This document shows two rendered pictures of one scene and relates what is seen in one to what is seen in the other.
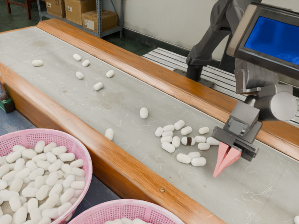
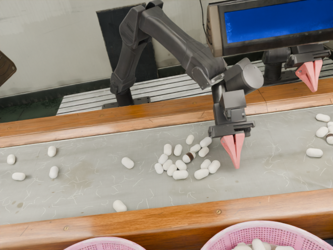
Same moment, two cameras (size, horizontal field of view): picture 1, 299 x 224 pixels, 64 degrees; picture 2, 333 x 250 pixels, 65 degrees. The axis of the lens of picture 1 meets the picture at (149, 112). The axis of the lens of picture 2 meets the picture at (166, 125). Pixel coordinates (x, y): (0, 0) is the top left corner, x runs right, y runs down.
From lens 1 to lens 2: 0.18 m
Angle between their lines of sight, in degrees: 24
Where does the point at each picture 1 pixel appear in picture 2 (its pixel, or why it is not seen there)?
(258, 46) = (239, 36)
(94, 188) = not seen: outside the picture
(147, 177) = (196, 212)
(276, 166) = (259, 127)
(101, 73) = (40, 157)
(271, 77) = (220, 60)
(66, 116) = (58, 225)
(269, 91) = (234, 71)
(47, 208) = not seen: outside the picture
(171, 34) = (47, 79)
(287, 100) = (251, 70)
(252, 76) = (208, 67)
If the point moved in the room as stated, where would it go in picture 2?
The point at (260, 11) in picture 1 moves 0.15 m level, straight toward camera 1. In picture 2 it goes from (222, 8) to (287, 35)
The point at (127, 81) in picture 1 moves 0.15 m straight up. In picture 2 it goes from (76, 147) to (57, 103)
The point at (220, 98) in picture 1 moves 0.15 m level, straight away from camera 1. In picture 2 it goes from (174, 104) to (161, 85)
